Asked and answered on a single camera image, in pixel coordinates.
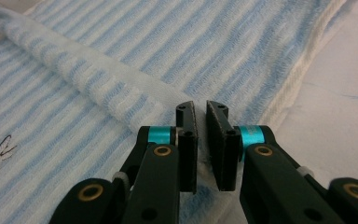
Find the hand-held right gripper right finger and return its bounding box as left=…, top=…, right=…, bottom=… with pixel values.
left=205, top=100, right=277, bottom=192

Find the blue striped towel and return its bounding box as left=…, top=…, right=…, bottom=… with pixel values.
left=0, top=0, right=351, bottom=224

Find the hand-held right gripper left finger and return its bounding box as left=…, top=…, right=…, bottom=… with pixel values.
left=137, top=100, right=200, bottom=194

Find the white grid mat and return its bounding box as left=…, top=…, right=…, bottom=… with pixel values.
left=0, top=0, right=358, bottom=195

